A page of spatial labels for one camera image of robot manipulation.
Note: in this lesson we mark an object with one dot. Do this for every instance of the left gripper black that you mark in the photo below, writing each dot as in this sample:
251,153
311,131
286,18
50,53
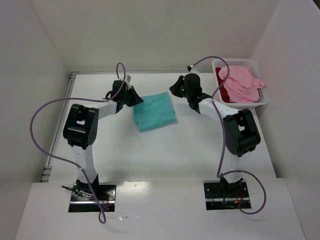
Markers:
130,94

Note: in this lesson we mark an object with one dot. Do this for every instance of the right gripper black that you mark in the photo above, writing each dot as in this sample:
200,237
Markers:
193,97

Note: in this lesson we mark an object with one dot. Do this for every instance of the teal t shirt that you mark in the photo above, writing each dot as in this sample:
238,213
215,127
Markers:
156,111

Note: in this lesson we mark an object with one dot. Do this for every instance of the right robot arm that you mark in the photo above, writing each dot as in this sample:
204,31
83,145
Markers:
240,135

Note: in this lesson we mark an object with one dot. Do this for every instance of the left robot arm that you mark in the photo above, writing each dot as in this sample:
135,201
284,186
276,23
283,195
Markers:
81,129

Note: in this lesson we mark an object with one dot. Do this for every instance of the red t shirt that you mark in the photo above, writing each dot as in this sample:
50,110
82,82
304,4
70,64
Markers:
223,91

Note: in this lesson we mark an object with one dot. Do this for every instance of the pink t shirt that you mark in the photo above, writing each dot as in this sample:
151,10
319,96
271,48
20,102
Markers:
242,86

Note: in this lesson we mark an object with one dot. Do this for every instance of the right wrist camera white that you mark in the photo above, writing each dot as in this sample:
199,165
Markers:
192,70

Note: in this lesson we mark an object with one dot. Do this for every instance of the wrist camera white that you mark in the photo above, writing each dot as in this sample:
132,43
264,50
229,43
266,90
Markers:
128,79
192,70

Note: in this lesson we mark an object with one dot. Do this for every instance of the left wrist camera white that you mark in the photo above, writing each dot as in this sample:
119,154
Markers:
128,79

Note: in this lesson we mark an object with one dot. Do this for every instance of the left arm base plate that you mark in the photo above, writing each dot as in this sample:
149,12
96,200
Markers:
84,202

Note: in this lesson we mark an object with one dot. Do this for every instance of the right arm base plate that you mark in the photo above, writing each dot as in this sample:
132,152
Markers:
217,198

